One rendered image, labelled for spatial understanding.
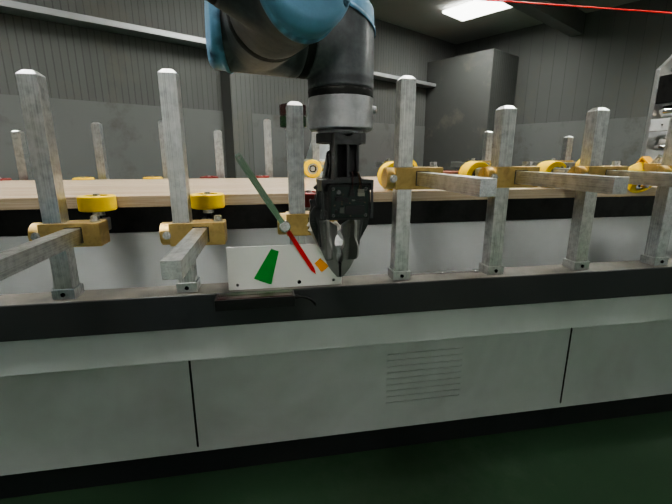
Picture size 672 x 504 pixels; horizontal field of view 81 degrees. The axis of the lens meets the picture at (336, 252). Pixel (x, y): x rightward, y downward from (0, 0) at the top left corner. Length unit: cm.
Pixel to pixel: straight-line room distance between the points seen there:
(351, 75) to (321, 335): 65
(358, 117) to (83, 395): 112
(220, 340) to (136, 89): 482
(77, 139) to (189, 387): 439
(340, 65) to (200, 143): 529
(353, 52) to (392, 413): 115
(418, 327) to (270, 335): 38
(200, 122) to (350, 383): 490
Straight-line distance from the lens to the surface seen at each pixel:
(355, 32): 56
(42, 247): 83
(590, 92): 858
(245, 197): 105
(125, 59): 565
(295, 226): 89
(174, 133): 90
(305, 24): 37
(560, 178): 93
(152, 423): 139
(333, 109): 54
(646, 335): 184
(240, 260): 90
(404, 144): 93
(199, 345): 101
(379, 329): 103
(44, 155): 98
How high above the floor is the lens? 100
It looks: 14 degrees down
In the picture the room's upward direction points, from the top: straight up
